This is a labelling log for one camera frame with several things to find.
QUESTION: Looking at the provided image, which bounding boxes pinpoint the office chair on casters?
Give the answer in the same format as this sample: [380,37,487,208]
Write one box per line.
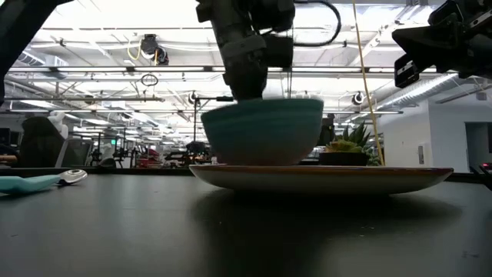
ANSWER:
[55,137,96,169]

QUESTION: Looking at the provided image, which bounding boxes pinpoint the silver ventilation duct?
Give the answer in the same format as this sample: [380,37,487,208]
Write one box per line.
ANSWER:
[378,72,460,112]

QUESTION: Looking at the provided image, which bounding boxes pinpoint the red-orange plate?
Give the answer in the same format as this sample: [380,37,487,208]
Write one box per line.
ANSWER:
[188,164,455,195]

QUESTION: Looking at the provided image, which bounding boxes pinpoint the grey door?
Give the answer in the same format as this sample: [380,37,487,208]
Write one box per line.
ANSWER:
[464,122,492,173]

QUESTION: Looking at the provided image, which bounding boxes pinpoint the red tool cart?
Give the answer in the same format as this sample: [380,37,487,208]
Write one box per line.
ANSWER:
[136,148,161,169]

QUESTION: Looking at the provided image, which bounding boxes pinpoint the black monitor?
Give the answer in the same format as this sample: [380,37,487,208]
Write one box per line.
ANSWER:
[0,127,20,146]

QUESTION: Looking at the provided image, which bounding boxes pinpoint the person's feet in sneakers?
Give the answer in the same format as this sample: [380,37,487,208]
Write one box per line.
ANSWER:
[18,115,67,169]

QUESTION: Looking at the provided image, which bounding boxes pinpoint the yellow cable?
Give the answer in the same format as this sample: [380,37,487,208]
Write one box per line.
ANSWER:
[351,0,386,166]

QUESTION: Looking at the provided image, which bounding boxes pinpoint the teal bowl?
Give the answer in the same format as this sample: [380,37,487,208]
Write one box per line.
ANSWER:
[200,98,325,166]

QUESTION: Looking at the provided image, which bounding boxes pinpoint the black ceiling cable reel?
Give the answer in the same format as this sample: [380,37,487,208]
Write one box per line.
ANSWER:
[140,33,170,66]

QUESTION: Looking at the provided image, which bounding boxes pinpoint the black aluminium table frame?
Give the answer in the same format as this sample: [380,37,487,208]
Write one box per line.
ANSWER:
[0,165,492,184]

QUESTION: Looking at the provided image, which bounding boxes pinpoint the spoon with teal handle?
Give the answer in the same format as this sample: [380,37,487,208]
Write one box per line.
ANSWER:
[0,169,88,195]

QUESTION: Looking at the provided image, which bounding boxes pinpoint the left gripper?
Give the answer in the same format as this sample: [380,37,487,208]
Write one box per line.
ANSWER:
[209,15,270,102]

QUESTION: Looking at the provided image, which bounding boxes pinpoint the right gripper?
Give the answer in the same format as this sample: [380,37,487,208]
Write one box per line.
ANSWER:
[391,0,474,88]

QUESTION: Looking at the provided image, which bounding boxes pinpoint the potted succulent plant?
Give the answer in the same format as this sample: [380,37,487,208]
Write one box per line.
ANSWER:
[317,121,382,167]

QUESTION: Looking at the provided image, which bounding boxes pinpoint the black stand frame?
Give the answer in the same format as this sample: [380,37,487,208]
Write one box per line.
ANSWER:
[193,95,235,144]

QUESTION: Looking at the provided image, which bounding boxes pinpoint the white lumpy object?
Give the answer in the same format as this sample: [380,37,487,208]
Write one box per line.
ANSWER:
[48,110,70,140]

